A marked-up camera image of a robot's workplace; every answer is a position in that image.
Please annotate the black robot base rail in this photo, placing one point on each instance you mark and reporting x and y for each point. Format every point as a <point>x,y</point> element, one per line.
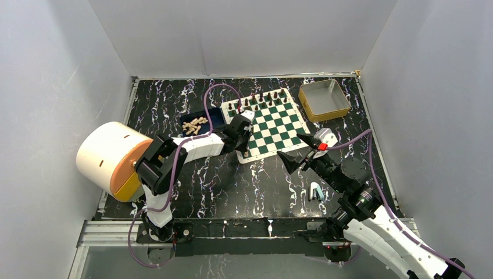
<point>259,236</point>

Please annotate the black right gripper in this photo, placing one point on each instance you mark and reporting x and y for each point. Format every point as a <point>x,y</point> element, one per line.
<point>291,162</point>

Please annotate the gold tin box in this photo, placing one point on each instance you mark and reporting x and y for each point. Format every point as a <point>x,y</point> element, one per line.
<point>323,100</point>

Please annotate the light wooden chess piece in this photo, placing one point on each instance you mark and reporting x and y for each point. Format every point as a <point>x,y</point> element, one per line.
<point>188,127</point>
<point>191,130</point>
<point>196,129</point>
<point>201,120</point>

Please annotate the green white chess board mat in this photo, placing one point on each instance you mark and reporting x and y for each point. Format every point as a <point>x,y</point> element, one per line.
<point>274,127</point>

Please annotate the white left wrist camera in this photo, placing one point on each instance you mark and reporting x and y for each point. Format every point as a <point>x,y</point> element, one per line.
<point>248,114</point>

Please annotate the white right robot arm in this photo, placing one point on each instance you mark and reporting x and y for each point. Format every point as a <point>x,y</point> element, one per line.
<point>364,217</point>

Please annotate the small white blue stapler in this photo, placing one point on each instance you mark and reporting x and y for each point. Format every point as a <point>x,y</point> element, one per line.
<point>315,192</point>

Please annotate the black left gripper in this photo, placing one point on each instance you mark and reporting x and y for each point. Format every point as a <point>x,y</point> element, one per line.
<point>244,147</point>

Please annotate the dark blue tin box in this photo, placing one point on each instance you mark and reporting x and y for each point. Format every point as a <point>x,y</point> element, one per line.
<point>216,119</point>

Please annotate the white orange cylindrical appliance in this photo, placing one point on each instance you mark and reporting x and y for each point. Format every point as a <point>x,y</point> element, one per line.
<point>107,157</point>

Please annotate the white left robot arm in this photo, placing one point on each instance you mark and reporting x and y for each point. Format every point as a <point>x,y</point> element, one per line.
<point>159,166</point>

